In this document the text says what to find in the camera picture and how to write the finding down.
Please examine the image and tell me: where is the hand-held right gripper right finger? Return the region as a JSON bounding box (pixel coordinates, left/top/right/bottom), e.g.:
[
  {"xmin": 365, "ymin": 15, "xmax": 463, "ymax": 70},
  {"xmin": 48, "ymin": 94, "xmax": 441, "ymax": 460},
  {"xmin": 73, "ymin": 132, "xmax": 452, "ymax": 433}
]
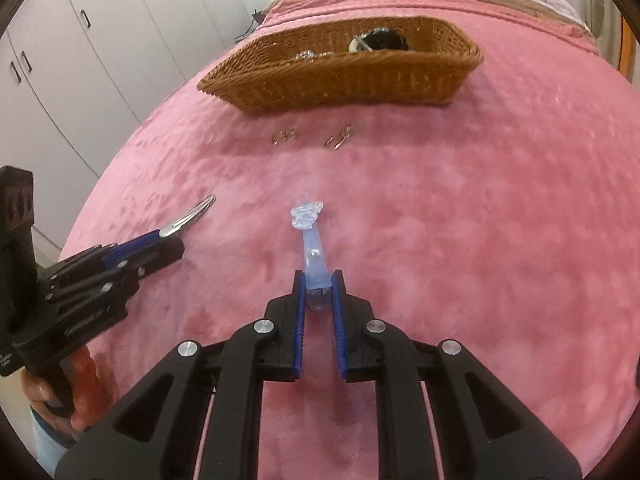
[{"xmin": 330, "ymin": 270, "xmax": 583, "ymax": 480}]

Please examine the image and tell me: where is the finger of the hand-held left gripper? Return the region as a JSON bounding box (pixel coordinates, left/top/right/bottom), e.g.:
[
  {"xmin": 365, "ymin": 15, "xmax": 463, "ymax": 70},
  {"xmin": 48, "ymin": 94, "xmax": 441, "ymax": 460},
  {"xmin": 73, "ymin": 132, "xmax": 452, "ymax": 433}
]
[
  {"xmin": 47, "ymin": 237, "xmax": 185, "ymax": 311},
  {"xmin": 42, "ymin": 230, "xmax": 162, "ymax": 286}
]

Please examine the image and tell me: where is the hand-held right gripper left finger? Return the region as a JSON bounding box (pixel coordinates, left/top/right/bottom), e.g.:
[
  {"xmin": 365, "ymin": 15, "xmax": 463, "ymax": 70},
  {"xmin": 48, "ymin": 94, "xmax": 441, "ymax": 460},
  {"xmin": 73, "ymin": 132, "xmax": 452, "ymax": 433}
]
[{"xmin": 54, "ymin": 270, "xmax": 307, "ymax": 480}]

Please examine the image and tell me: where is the silver metal hair clip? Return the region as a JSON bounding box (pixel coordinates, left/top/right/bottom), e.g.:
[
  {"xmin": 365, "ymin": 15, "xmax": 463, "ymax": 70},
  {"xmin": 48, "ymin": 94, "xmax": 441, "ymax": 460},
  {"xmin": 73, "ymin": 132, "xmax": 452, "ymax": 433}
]
[{"xmin": 159, "ymin": 195, "xmax": 217, "ymax": 238}]

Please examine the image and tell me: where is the clear plastic hair clip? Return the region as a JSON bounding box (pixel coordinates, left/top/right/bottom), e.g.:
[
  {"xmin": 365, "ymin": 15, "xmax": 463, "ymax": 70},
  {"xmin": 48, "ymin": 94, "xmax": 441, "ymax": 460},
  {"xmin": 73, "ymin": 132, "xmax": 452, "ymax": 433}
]
[{"xmin": 291, "ymin": 201, "xmax": 333, "ymax": 311}]

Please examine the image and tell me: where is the brown wicker basket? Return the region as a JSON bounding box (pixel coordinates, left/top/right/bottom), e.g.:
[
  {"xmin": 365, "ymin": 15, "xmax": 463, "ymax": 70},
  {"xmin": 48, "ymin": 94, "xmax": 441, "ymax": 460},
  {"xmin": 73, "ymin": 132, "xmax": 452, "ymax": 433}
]
[{"xmin": 197, "ymin": 16, "xmax": 485, "ymax": 113}]

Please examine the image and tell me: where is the black wrist watch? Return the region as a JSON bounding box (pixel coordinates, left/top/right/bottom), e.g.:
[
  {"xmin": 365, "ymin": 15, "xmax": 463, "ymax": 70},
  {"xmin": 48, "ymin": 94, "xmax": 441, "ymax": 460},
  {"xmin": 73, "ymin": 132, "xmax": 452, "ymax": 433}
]
[{"xmin": 357, "ymin": 30, "xmax": 413, "ymax": 54}]

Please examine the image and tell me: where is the person's left hand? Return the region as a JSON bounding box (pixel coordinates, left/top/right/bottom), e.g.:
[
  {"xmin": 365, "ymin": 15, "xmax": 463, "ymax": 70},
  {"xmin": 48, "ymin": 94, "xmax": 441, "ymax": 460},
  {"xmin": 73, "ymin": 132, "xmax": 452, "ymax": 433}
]
[{"xmin": 20, "ymin": 347, "xmax": 104, "ymax": 433}]

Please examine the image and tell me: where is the gold clasp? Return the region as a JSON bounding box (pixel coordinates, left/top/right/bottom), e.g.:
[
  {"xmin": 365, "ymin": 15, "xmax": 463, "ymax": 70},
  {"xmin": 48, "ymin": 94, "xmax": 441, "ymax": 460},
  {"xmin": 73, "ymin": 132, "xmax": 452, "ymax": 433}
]
[{"xmin": 324, "ymin": 124, "xmax": 353, "ymax": 152}]

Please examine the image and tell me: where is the white wardrobe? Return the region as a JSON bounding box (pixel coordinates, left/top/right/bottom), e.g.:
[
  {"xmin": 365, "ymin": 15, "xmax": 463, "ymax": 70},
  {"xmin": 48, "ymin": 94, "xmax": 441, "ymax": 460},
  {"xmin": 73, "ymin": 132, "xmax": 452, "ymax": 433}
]
[{"xmin": 0, "ymin": 0, "xmax": 261, "ymax": 261}]

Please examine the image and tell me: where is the beige and orange curtain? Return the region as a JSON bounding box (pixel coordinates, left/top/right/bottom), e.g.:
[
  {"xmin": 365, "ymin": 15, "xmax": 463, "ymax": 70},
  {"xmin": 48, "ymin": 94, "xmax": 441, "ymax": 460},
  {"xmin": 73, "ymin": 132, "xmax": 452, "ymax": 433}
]
[{"xmin": 617, "ymin": 15, "xmax": 637, "ymax": 81}]

